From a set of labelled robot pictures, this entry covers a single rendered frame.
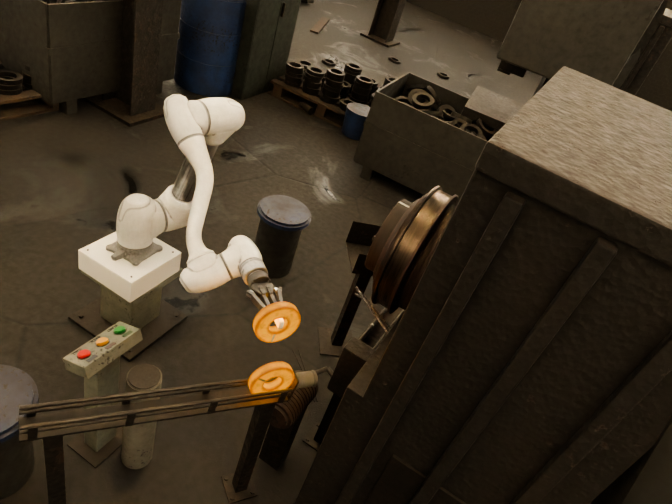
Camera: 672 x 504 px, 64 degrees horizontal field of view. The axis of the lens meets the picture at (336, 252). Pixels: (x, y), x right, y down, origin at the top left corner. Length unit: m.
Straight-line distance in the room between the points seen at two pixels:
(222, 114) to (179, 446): 1.39
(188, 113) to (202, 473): 1.44
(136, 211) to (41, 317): 0.82
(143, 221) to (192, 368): 0.77
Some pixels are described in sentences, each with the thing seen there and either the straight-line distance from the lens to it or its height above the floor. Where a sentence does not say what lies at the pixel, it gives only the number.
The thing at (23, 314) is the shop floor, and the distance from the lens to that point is 2.98.
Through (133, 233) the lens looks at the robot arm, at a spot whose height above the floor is 0.61.
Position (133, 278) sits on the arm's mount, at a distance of 2.46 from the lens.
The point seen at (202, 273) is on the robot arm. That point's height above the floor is 0.87.
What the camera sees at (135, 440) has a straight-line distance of 2.26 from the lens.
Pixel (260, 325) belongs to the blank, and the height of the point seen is 0.92.
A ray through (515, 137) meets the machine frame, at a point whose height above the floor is 1.76.
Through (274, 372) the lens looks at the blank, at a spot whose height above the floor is 0.77.
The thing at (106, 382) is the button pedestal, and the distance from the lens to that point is 2.15.
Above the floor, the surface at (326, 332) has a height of 0.01.
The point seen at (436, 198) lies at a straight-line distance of 1.77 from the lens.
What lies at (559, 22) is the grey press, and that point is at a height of 1.62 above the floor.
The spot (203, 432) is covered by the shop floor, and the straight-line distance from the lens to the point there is 2.54.
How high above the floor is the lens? 2.13
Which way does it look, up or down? 36 degrees down
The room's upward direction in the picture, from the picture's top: 19 degrees clockwise
